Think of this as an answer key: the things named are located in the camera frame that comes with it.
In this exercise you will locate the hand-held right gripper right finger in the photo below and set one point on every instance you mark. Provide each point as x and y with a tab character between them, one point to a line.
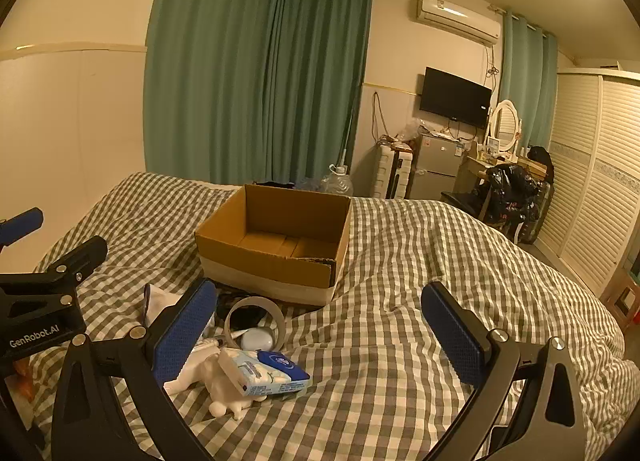
452	336

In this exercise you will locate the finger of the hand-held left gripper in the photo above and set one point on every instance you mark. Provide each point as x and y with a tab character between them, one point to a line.
75	261
22	223

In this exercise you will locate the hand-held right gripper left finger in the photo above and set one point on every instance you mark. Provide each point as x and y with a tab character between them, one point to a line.
185	331

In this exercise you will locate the white cloth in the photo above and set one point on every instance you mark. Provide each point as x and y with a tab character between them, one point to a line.
160	301

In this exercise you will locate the white rounded container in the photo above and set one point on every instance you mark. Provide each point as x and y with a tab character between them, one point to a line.
257	340

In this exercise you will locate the white plush toy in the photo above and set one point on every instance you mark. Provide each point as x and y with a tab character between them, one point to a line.
225	398

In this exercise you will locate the wide tape roll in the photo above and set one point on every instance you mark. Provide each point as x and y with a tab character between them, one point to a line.
277	321

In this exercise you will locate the brown cardboard box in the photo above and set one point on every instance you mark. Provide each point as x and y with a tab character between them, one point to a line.
310	221

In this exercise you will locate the tissue pack with blue label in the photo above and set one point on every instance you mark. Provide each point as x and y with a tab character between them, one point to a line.
265	376

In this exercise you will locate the grey checked blanket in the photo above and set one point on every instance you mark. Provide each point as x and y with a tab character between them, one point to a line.
400	251

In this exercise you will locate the black seat chair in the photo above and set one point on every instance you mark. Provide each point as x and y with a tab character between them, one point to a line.
460	198

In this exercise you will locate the black plastic bags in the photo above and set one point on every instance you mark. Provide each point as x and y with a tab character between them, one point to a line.
510	191

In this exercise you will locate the wooden stool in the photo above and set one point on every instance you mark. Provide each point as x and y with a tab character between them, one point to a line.
617	291

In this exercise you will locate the small grey fridge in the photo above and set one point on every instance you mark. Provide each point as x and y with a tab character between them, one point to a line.
432	166

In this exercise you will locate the wooden vanity desk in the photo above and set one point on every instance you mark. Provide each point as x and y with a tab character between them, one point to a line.
472	166

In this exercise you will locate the white ribbed suitcase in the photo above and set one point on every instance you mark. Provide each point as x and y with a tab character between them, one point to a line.
390	171

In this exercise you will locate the clear water jug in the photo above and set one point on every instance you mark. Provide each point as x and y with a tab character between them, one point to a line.
337	183

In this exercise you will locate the black bag on desk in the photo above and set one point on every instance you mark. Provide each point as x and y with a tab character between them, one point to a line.
540	156

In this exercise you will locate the clear plastic bag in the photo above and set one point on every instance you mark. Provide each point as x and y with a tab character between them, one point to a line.
410	131

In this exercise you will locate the thin white pole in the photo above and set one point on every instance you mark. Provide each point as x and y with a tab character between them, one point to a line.
345	153

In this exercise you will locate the white louvred wardrobe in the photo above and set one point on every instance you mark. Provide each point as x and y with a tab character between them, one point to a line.
590	166

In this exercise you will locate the white oval vanity mirror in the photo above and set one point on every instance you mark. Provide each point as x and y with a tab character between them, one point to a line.
505	121

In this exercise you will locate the wide green curtain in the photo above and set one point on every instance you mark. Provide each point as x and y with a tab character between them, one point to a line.
250	66

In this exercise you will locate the narrow green curtain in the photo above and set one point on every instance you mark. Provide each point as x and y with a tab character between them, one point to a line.
530	81

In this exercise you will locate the white air conditioner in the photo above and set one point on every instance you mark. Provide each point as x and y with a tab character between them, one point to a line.
455	16

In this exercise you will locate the black wall television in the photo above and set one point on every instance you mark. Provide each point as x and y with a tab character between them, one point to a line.
452	96

